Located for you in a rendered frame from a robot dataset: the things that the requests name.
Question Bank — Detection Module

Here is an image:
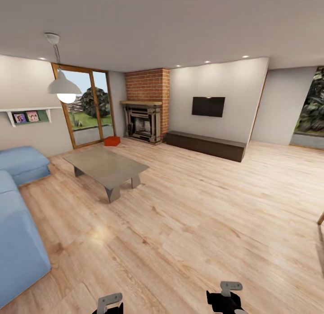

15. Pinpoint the storage box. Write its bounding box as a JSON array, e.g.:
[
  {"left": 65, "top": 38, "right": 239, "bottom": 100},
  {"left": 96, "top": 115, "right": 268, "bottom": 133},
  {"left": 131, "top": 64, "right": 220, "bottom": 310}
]
[{"left": 104, "top": 136, "right": 120, "bottom": 146}]

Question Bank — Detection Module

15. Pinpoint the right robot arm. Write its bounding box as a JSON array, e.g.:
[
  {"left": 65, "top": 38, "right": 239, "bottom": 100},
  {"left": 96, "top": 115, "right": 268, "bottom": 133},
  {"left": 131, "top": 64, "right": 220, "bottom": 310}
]
[{"left": 206, "top": 281, "right": 248, "bottom": 314}]

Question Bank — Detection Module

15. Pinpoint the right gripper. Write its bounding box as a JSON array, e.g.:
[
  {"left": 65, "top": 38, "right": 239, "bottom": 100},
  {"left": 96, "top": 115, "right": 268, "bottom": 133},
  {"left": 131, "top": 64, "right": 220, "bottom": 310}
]
[{"left": 206, "top": 290, "right": 241, "bottom": 314}]

